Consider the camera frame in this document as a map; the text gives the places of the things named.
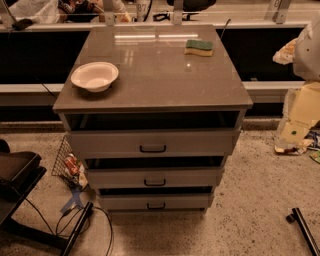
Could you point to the green yellow sponge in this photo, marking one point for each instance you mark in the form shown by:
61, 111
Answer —
199, 48

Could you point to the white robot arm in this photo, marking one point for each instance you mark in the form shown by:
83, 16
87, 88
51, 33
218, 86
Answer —
304, 111

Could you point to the white paper bowl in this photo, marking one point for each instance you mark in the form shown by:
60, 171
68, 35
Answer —
95, 77

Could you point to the grey drawer cabinet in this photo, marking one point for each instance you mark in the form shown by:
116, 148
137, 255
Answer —
159, 87

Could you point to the top grey drawer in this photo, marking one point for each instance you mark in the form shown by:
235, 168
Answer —
152, 143

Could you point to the grey drawer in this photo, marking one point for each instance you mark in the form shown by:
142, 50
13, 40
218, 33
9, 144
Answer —
156, 202
153, 177
152, 143

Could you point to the middle grey drawer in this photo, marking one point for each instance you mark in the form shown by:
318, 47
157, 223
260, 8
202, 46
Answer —
153, 177

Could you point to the bottom grey drawer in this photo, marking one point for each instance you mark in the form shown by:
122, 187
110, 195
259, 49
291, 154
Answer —
156, 202

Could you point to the red snack packet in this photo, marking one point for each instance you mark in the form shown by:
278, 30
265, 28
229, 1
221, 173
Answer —
71, 164

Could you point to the blue tape cross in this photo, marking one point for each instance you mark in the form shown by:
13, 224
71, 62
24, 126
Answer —
74, 200

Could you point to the black bar on floor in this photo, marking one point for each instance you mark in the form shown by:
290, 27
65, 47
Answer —
77, 229

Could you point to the snack wrappers on floor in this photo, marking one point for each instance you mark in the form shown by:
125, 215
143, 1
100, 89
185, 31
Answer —
310, 142

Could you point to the black office chair base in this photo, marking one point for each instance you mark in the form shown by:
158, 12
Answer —
19, 173

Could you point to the black stand leg right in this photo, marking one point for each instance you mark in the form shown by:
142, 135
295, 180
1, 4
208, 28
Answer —
296, 216

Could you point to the white plastic bag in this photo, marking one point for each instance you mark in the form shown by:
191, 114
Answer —
39, 11

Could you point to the wire mesh basket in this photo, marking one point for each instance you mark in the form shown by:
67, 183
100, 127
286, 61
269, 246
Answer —
78, 181

